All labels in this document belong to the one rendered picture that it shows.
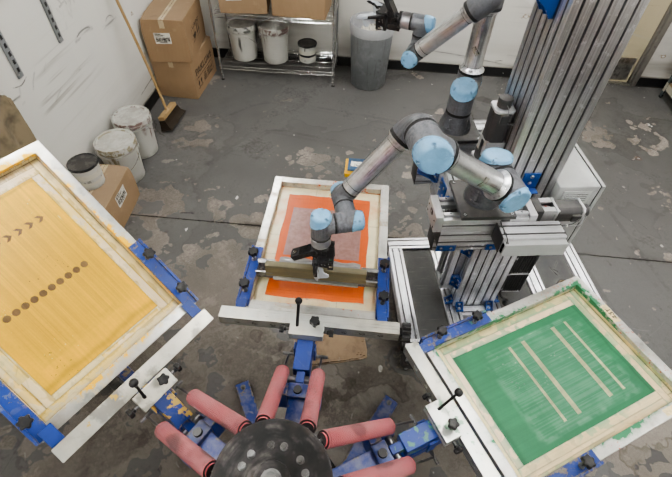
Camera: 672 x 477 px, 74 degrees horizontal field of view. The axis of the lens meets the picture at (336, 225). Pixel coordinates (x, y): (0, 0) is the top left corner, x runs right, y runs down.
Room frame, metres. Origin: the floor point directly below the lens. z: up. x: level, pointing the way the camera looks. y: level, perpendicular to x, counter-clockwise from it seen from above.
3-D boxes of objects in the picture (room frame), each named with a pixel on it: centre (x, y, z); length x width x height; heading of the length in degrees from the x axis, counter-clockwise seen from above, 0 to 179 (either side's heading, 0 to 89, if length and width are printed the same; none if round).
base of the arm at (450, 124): (1.83, -0.56, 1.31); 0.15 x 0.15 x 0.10
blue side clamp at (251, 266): (1.10, 0.35, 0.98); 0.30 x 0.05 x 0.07; 176
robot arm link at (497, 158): (1.33, -0.60, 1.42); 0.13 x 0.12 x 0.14; 12
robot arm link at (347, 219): (1.10, -0.04, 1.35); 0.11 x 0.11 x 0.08; 12
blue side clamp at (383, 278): (1.05, -0.20, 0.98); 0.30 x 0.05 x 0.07; 176
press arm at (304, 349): (0.75, 0.10, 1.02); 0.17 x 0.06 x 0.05; 176
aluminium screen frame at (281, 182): (1.31, 0.06, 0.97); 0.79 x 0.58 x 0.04; 176
